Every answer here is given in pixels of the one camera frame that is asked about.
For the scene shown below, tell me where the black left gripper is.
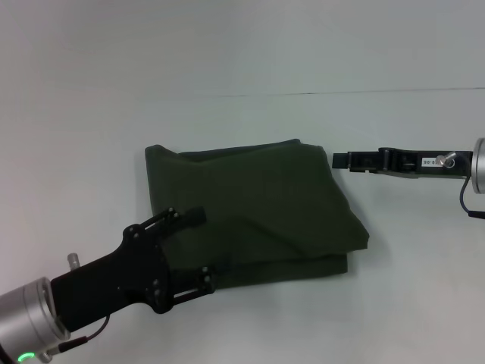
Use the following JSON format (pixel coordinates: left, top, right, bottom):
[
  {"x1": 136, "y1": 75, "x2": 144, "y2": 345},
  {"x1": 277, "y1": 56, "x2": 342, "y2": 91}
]
[{"x1": 50, "y1": 206, "x2": 217, "y2": 331}]

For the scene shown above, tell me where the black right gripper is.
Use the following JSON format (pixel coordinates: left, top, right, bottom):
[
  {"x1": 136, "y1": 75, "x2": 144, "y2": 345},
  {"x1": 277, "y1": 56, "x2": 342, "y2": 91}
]
[{"x1": 331, "y1": 146, "x2": 474, "y2": 180}]

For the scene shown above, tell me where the dark green shirt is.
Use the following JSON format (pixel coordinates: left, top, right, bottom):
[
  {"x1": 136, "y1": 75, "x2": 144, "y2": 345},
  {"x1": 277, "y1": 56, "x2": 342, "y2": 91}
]
[{"x1": 144, "y1": 139, "x2": 371, "y2": 295}]

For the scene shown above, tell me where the dark right gripper cable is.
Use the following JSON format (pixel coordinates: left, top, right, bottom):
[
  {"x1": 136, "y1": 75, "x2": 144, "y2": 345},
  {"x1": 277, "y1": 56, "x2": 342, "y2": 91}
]
[{"x1": 433, "y1": 151, "x2": 485, "y2": 220}]

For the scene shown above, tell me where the dark gripper cable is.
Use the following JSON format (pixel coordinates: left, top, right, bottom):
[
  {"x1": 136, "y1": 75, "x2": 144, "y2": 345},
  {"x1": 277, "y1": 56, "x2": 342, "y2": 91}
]
[
  {"x1": 433, "y1": 151, "x2": 485, "y2": 220},
  {"x1": 58, "y1": 313, "x2": 113, "y2": 352}
]

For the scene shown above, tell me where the dark left gripper cable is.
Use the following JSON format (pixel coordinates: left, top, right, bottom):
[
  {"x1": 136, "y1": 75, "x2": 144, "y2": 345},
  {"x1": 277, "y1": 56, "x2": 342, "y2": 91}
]
[{"x1": 58, "y1": 313, "x2": 113, "y2": 352}]

